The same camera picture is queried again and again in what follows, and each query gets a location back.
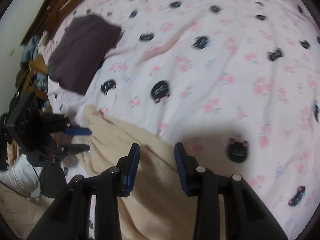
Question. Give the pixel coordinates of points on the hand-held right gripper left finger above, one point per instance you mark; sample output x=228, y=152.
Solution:
x=132, y=171

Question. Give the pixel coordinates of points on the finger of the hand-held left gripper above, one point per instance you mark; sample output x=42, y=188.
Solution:
x=77, y=131
x=72, y=148

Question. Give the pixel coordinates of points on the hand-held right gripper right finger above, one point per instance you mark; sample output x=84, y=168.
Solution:
x=180, y=171

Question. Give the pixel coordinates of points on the beige knit sweater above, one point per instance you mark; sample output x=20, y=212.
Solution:
x=155, y=192

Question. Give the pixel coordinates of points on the pile of clothes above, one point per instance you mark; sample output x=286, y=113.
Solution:
x=31, y=51

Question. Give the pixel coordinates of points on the person's dark top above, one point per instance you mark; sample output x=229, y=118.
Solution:
x=52, y=182

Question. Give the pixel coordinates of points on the wooden chair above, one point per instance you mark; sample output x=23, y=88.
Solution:
x=37, y=63

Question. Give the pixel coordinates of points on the dark purple folded garment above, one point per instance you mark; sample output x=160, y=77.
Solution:
x=82, y=52

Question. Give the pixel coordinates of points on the person's white quilted jacket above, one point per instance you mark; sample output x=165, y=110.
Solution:
x=15, y=212

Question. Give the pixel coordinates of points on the pink cat print duvet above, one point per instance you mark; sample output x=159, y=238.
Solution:
x=212, y=67

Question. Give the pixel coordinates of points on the wooden headboard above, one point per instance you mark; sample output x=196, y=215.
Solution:
x=50, y=12

